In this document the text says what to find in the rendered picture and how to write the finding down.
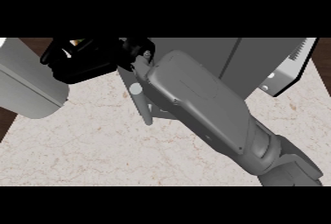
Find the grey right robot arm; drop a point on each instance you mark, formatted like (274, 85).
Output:
(203, 102)

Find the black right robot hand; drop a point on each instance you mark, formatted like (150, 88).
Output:
(137, 46)

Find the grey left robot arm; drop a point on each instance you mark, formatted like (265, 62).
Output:
(26, 84)

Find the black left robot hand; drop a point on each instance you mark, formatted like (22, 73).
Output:
(88, 62)

